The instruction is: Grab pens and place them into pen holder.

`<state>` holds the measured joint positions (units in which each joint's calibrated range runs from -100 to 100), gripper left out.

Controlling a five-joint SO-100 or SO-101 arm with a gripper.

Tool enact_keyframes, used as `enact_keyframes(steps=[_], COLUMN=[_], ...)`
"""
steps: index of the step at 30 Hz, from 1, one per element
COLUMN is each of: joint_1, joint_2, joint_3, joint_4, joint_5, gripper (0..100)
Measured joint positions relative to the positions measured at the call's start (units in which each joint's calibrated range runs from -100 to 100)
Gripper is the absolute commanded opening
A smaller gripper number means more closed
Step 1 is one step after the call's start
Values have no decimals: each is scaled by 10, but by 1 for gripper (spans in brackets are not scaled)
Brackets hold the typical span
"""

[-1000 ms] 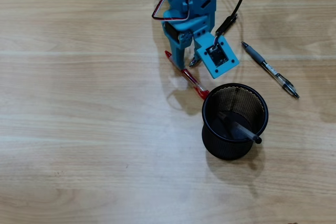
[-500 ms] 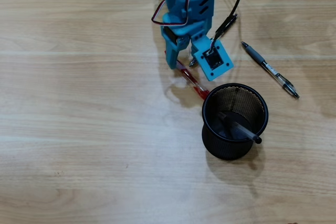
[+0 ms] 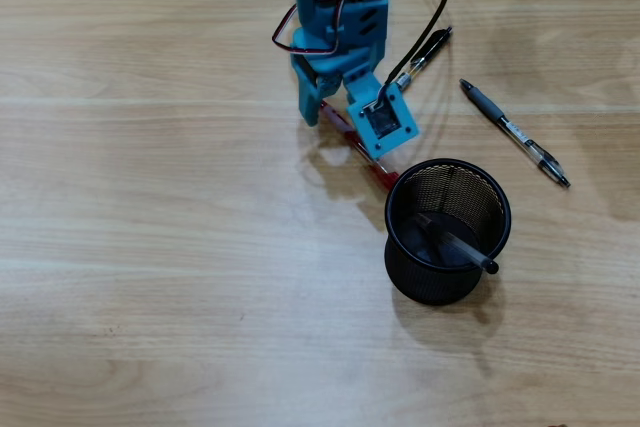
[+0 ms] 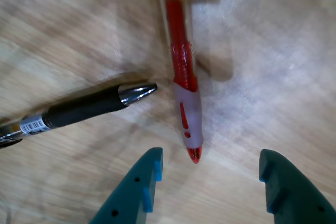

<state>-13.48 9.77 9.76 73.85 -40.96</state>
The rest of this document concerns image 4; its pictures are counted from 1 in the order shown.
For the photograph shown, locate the red retractable pen white grip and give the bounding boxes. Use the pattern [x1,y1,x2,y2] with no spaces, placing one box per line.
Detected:
[154,0,204,164]

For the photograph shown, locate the black grip retractable pen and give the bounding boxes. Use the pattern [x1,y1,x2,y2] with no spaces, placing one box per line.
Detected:
[0,82,158,149]

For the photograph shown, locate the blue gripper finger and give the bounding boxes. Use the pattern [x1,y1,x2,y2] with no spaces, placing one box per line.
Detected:
[89,147,164,224]
[259,148,336,224]

